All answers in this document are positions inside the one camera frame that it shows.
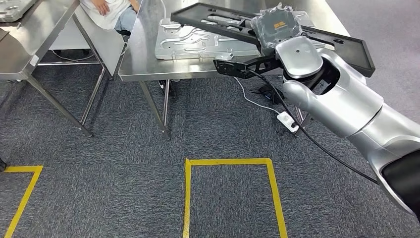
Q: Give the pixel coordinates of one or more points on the stamped silver metal plate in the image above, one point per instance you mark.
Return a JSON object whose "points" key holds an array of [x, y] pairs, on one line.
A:
{"points": [[13, 8], [183, 42]]}

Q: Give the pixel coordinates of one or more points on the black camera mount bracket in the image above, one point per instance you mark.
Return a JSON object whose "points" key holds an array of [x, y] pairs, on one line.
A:
{"points": [[229, 69]]}

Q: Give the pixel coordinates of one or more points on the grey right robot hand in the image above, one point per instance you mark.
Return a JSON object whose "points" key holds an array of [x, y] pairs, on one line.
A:
{"points": [[275, 26]]}

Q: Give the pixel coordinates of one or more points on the stainless steel side table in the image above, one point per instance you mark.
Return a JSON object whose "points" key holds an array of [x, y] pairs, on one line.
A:
{"points": [[32, 33]]}

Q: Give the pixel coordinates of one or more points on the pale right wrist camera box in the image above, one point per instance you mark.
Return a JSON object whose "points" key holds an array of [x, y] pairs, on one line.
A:
{"points": [[227, 56]]}

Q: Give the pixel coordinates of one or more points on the black plastic plate part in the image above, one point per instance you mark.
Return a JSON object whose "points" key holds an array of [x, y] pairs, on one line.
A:
{"points": [[197, 16]]}

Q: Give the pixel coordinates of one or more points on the silver metal workbench frame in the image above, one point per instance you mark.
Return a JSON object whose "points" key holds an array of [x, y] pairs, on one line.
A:
{"points": [[144, 49]]}

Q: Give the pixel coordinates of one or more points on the seated person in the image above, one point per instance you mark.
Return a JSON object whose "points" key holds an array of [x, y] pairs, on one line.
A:
{"points": [[111, 16]]}

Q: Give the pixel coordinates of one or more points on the white box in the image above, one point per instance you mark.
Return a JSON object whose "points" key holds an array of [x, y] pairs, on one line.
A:
{"points": [[69, 37]]}

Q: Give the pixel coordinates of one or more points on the white power strip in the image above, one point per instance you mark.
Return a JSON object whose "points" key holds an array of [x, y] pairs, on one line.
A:
{"points": [[287, 122]]}

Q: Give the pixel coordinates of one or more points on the person's hand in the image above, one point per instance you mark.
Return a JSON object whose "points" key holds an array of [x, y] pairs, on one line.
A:
{"points": [[101, 7]]}

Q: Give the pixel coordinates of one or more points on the grey carpet mat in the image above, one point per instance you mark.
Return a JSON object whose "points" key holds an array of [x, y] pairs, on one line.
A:
{"points": [[115, 148]]}

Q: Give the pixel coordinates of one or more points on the black power adapter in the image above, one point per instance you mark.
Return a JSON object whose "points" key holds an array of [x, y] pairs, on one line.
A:
{"points": [[267, 93]]}

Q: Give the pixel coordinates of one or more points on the black caster foot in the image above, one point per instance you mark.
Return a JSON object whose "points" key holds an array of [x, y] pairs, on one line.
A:
{"points": [[2, 165]]}

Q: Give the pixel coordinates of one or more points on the yellow floor tape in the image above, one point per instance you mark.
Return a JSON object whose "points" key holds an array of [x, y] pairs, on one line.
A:
{"points": [[23, 169], [226, 161]]}

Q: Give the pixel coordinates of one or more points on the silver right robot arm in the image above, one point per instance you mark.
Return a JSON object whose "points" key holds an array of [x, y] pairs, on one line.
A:
{"points": [[344, 98]]}

